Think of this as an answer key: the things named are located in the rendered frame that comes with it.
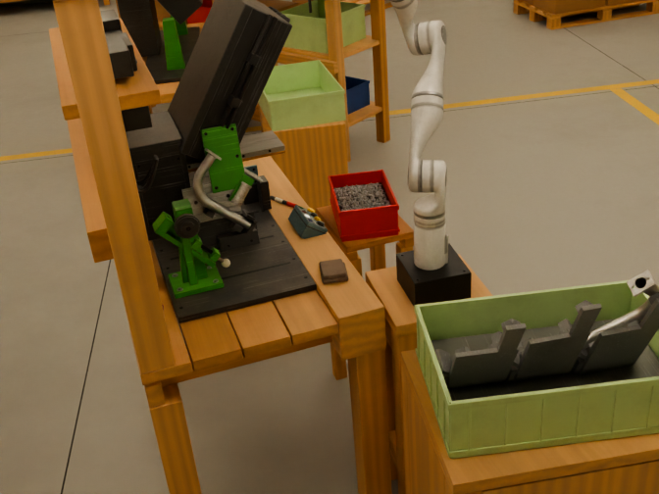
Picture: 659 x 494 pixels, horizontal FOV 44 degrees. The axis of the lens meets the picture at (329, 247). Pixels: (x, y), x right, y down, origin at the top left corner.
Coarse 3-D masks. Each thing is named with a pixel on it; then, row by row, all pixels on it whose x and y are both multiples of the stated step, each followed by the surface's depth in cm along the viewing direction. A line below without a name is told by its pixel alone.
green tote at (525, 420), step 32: (576, 288) 221; (608, 288) 222; (448, 320) 222; (480, 320) 223; (544, 320) 225; (416, 352) 226; (608, 384) 186; (640, 384) 186; (448, 416) 187; (480, 416) 187; (512, 416) 188; (544, 416) 189; (576, 416) 189; (608, 416) 190; (640, 416) 191; (448, 448) 192; (480, 448) 191; (512, 448) 193
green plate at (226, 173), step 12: (204, 132) 260; (216, 132) 261; (228, 132) 262; (204, 144) 261; (216, 144) 262; (228, 144) 263; (228, 156) 264; (240, 156) 265; (216, 168) 264; (228, 168) 265; (240, 168) 266; (216, 180) 264; (228, 180) 266; (216, 192) 265
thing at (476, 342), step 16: (608, 320) 226; (480, 336) 224; (528, 336) 222; (544, 336) 222; (448, 352) 219; (624, 368) 208; (640, 368) 207; (656, 368) 207; (496, 384) 206; (512, 384) 205; (528, 384) 205; (544, 384) 204; (560, 384) 204; (576, 384) 203
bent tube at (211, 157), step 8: (208, 152) 259; (208, 160) 259; (200, 168) 259; (208, 168) 260; (200, 176) 259; (200, 184) 260; (200, 192) 260; (200, 200) 261; (208, 200) 262; (208, 208) 263; (216, 208) 263; (224, 208) 264; (224, 216) 264; (232, 216) 265; (240, 216) 266; (240, 224) 267; (248, 224) 267
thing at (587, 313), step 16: (592, 304) 186; (576, 320) 186; (592, 320) 186; (560, 336) 191; (576, 336) 191; (528, 352) 193; (544, 352) 195; (560, 352) 196; (576, 352) 198; (512, 368) 201; (528, 368) 200; (544, 368) 202; (560, 368) 204
